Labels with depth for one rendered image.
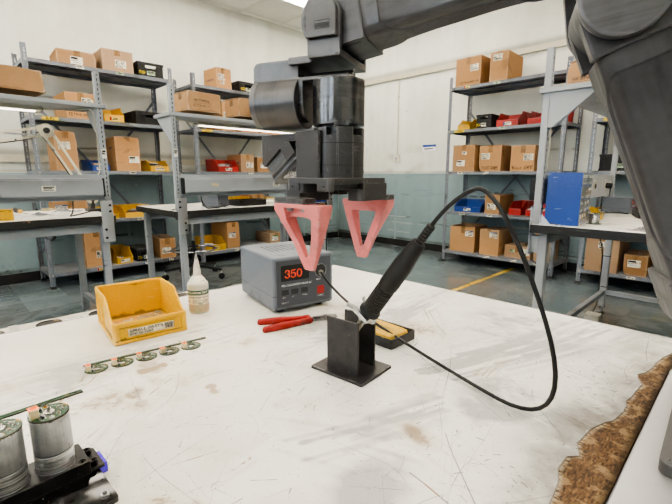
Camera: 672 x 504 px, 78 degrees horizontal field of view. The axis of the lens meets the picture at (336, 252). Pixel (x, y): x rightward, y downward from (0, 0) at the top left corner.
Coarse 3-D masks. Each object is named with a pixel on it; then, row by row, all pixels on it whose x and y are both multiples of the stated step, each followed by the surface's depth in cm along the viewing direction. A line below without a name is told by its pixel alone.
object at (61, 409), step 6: (42, 408) 30; (54, 408) 30; (60, 408) 30; (66, 408) 30; (54, 414) 29; (60, 414) 29; (30, 420) 29; (36, 420) 29; (42, 420) 29; (48, 420) 29
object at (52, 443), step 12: (60, 420) 29; (36, 432) 28; (48, 432) 29; (60, 432) 29; (36, 444) 29; (48, 444) 29; (60, 444) 29; (72, 444) 30; (36, 456) 29; (48, 456) 29; (60, 456) 29; (72, 456) 30; (36, 468) 29; (48, 468) 29; (60, 468) 29
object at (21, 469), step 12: (0, 444) 27; (12, 444) 27; (24, 444) 28; (0, 456) 27; (12, 456) 27; (24, 456) 28; (0, 468) 27; (12, 468) 27; (24, 468) 28; (0, 480) 27; (12, 480) 27; (24, 480) 28; (0, 492) 27; (12, 492) 27
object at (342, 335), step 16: (352, 304) 47; (336, 320) 48; (352, 320) 51; (368, 320) 46; (336, 336) 48; (352, 336) 46; (368, 336) 49; (336, 352) 48; (352, 352) 47; (368, 352) 50; (320, 368) 49; (336, 368) 49; (352, 368) 47; (368, 368) 49; (384, 368) 49
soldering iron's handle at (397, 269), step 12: (432, 228) 40; (420, 240) 41; (408, 252) 41; (420, 252) 41; (396, 264) 42; (408, 264) 42; (384, 276) 44; (396, 276) 43; (384, 288) 44; (396, 288) 44; (372, 300) 45; (384, 300) 45; (372, 312) 46
